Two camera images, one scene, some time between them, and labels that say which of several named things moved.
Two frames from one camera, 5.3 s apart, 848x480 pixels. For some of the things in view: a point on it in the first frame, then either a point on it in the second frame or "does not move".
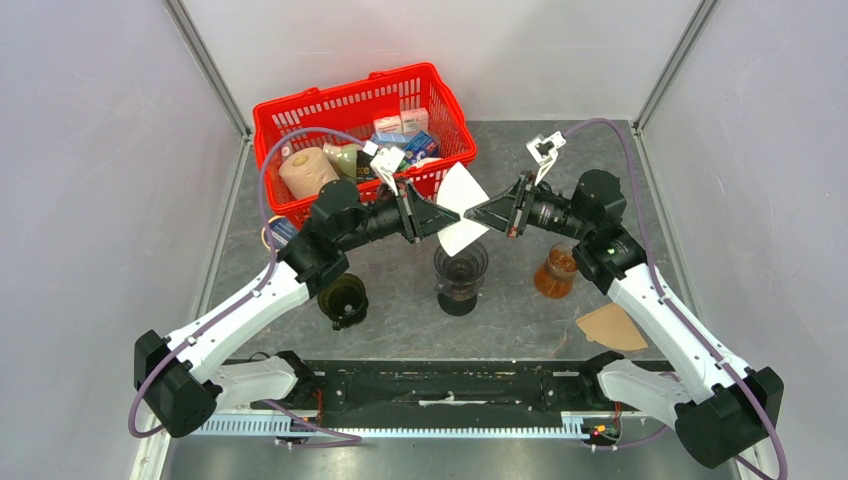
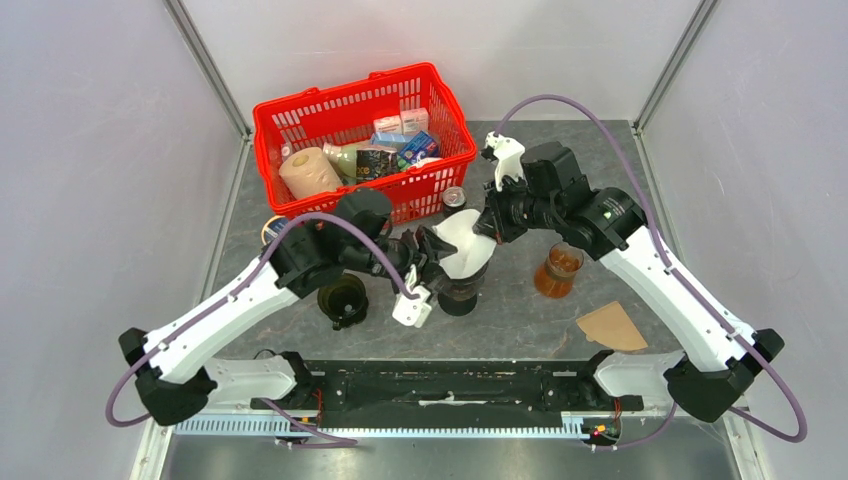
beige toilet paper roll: [305, 171] does not move
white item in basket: [426, 160] does not move
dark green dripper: [343, 298] does not move
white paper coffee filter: [458, 192] -> [473, 250]
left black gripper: [417, 213] -> [426, 259]
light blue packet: [391, 137] does not move
